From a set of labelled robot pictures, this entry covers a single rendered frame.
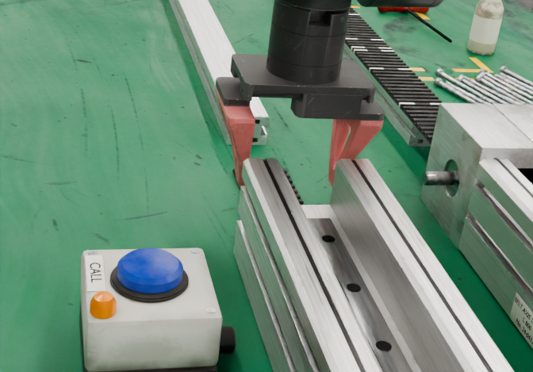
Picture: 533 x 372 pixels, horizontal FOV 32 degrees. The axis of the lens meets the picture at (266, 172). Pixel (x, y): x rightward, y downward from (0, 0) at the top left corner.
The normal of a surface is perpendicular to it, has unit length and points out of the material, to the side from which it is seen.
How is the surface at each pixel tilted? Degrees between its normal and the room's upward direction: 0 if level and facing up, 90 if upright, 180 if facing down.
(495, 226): 90
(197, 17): 0
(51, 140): 0
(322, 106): 90
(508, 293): 90
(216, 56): 0
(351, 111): 90
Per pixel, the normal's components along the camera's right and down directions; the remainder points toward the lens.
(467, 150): -0.97, 0.00
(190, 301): 0.11, -0.89
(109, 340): 0.21, 0.46
